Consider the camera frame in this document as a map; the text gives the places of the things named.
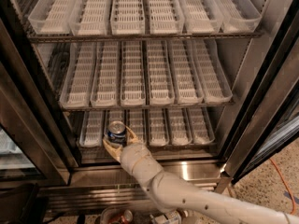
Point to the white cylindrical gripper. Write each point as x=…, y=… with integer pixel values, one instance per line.
x=133, y=157

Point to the blue pepsi can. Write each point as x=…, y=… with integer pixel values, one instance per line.
x=116, y=133

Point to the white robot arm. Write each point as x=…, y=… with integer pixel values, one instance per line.
x=170, y=192

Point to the clear tray shelf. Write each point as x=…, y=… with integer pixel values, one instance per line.
x=132, y=74
x=113, y=115
x=187, y=85
x=161, y=90
x=92, y=129
x=127, y=17
x=136, y=122
x=201, y=16
x=165, y=17
x=105, y=81
x=90, y=17
x=214, y=82
x=158, y=134
x=180, y=131
x=202, y=132
x=79, y=78
x=50, y=17
x=239, y=16

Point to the orange soda can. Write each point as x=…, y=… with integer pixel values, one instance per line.
x=125, y=217

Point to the stainless steel fridge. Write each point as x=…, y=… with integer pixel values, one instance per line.
x=40, y=138

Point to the fridge glass door right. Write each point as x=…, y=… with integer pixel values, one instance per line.
x=268, y=84

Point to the clear plastic bin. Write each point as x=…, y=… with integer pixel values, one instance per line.
x=141, y=214

